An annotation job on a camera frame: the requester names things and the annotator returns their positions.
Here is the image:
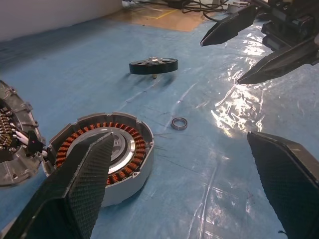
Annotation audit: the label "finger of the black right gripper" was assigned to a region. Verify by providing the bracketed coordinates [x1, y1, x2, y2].
[237, 34, 319, 85]
[199, 4, 258, 47]

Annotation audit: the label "grey motor stator copper coils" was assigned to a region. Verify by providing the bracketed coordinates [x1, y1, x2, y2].
[41, 111, 155, 208]

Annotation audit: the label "grey motor end cover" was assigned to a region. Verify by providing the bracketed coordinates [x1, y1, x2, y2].
[0, 79, 47, 187]

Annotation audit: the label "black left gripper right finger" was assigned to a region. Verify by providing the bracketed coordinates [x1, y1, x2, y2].
[246, 130, 319, 239]

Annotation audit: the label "black power adapter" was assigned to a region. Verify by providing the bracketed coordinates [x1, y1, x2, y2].
[163, 0, 186, 7]

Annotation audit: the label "black power cable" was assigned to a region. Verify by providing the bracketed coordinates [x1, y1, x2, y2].
[181, 0, 231, 19]

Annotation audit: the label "blue plastic table mat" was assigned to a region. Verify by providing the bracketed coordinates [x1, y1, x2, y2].
[0, 9, 319, 239]

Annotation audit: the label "small steel bearing ring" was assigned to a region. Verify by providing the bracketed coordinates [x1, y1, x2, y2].
[170, 117, 189, 130]

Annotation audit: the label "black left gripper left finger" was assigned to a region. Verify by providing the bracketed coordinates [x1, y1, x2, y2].
[0, 131, 115, 239]

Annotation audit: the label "black motor rotor disc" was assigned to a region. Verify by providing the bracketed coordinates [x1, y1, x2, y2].
[129, 56, 179, 80]

